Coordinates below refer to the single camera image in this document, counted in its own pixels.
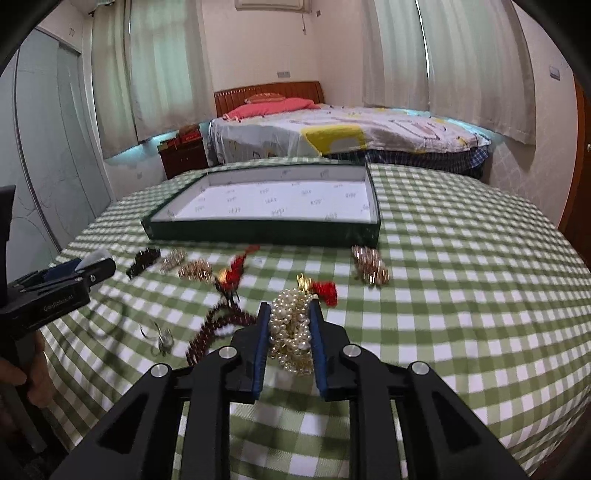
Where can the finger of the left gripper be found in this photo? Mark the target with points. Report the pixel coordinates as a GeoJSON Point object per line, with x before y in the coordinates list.
{"type": "Point", "coordinates": [36, 278]}
{"type": "Point", "coordinates": [94, 272]}

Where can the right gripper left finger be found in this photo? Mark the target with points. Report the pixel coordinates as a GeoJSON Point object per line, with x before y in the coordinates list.
{"type": "Point", "coordinates": [168, 408]}

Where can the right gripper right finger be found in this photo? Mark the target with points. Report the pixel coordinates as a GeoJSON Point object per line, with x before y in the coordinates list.
{"type": "Point", "coordinates": [404, 422]}

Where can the silver rhinestone hair clip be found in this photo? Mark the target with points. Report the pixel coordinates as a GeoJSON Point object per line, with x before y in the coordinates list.
{"type": "Point", "coordinates": [172, 260]}

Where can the red knot gold coin charm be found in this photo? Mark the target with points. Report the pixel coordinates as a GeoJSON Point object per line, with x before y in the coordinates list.
{"type": "Point", "coordinates": [227, 280]}

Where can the red knot gold figure charm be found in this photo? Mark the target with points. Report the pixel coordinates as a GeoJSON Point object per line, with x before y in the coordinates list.
{"type": "Point", "coordinates": [325, 291]}

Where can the gold pearl cluster brooch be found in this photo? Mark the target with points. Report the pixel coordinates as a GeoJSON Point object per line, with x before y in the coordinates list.
{"type": "Point", "coordinates": [370, 266]}

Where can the white jade bangle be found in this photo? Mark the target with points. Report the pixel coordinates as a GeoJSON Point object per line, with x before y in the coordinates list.
{"type": "Point", "coordinates": [99, 258]}

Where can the person's left hand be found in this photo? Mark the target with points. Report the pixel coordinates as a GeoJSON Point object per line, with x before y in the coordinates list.
{"type": "Point", "coordinates": [41, 387]}

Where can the glass sliding wardrobe door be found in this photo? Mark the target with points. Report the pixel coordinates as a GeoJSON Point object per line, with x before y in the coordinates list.
{"type": "Point", "coordinates": [46, 153]}

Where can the dark wooden nightstand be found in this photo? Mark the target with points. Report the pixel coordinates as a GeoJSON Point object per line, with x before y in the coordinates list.
{"type": "Point", "coordinates": [180, 157]}

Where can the green white checkered tablecloth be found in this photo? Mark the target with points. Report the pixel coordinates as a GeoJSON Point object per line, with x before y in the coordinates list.
{"type": "Point", "coordinates": [483, 287]}

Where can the red boxes on nightstand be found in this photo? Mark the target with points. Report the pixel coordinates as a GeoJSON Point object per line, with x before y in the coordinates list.
{"type": "Point", "coordinates": [185, 136]}

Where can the left white curtain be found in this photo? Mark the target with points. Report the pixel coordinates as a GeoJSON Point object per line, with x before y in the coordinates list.
{"type": "Point", "coordinates": [150, 71]}

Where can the white curtain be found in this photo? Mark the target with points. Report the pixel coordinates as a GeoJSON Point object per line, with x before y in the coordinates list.
{"type": "Point", "coordinates": [464, 60]}
{"type": "Point", "coordinates": [150, 71]}

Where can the green shallow cardboard box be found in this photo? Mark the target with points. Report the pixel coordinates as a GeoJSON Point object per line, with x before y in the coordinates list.
{"type": "Point", "coordinates": [323, 204]}

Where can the orange patterned pillow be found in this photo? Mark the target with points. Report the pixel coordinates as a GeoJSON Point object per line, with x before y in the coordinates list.
{"type": "Point", "coordinates": [265, 97]}

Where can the pink pillow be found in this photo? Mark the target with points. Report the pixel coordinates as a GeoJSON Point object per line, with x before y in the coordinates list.
{"type": "Point", "coordinates": [264, 109]}

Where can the wooden door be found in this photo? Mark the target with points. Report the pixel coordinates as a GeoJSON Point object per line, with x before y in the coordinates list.
{"type": "Point", "coordinates": [575, 220]}

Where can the wooden headboard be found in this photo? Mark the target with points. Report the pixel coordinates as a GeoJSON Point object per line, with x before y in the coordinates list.
{"type": "Point", "coordinates": [229, 99]}

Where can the bed with patterned sheet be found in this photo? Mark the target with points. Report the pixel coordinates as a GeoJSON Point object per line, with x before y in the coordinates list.
{"type": "Point", "coordinates": [360, 134]}

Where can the white air conditioner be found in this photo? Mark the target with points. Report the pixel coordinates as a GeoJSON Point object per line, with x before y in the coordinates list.
{"type": "Point", "coordinates": [299, 6]}

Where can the right white curtain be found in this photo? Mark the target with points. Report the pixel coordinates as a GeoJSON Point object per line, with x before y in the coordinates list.
{"type": "Point", "coordinates": [464, 60]}

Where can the wall light switch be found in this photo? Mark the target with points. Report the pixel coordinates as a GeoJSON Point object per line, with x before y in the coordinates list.
{"type": "Point", "coordinates": [554, 73]}

